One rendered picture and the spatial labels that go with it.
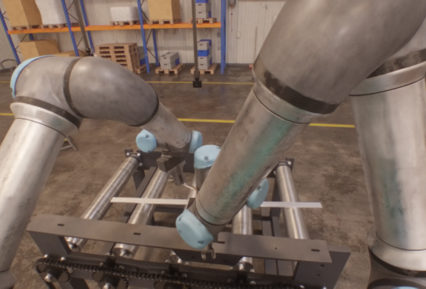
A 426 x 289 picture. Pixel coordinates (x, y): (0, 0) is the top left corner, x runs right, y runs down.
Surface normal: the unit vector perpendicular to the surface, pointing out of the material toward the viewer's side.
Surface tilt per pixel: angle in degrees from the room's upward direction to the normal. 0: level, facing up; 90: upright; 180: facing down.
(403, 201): 86
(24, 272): 0
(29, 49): 90
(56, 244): 90
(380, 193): 101
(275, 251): 0
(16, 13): 90
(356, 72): 105
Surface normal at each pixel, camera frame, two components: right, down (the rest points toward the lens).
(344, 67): 0.11, 0.58
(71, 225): -0.02, -0.87
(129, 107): 0.58, 0.57
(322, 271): -0.12, 0.50
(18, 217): 0.94, 0.07
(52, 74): -0.21, -0.14
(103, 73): 0.41, -0.27
